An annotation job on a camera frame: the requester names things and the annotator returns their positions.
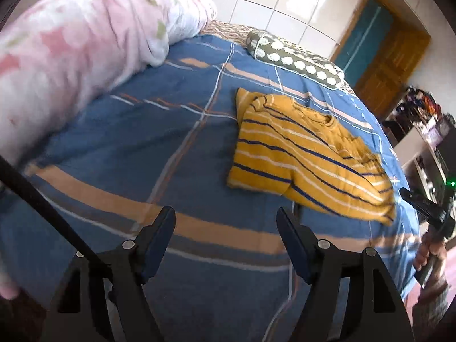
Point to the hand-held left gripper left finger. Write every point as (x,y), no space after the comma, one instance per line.
(159,243)

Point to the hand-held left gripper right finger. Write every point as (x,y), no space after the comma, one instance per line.
(293,243)

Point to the yellow striped shirt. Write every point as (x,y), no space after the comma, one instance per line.
(302,156)

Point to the person's right forearm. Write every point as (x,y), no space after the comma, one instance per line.
(433,313)

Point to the person's right hand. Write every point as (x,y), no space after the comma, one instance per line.
(429,256)

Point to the cluttered white shelf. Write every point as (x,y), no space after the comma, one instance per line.
(424,139)

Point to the blue plaid bed sheet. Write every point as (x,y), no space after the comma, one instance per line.
(171,142)

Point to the black pole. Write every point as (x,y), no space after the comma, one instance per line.
(46,208)

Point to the wooden door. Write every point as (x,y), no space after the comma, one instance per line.
(386,57)

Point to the green dotted pillow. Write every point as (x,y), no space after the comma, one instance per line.
(299,58)

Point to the pink floral quilt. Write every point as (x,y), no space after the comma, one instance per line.
(71,50)

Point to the woven bed mat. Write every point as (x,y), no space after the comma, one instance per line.
(228,30)

